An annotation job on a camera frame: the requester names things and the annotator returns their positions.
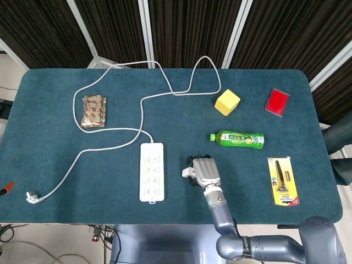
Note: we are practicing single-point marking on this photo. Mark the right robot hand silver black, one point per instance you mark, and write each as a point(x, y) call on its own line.
point(206, 171)

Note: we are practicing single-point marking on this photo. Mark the small white plug adapter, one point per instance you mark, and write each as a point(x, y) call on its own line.
point(187, 171)

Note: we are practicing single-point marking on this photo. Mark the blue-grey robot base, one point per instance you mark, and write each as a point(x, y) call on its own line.
point(165, 242)

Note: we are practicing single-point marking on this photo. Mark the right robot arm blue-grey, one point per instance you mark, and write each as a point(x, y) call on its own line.
point(220, 211)

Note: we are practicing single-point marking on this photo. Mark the white power strip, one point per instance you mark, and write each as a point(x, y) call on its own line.
point(152, 176)

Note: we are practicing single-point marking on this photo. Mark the green drink bottle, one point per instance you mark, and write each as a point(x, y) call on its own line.
point(239, 139)

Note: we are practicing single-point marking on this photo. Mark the yellow cube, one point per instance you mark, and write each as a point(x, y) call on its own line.
point(226, 103)

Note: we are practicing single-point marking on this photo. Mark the razor in yellow blister pack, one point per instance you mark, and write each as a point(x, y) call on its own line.
point(280, 178)

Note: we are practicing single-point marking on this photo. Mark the black desk control panel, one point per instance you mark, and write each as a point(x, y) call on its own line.
point(287, 226)

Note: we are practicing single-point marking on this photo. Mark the teal table cloth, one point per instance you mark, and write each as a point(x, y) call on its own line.
point(110, 192)

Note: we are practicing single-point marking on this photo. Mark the red flat box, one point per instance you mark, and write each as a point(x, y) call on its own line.
point(277, 103)

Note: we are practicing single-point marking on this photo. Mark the gold snack packet red print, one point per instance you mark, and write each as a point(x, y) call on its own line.
point(93, 111)

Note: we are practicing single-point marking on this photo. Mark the red stop button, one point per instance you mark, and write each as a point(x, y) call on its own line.
point(95, 238)

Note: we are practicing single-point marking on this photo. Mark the dark teal chair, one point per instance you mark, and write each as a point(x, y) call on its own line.
point(341, 132)

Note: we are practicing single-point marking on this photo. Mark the black partition panel white frame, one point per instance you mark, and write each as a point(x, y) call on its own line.
point(288, 27)
point(115, 27)
point(335, 96)
point(192, 27)
point(41, 27)

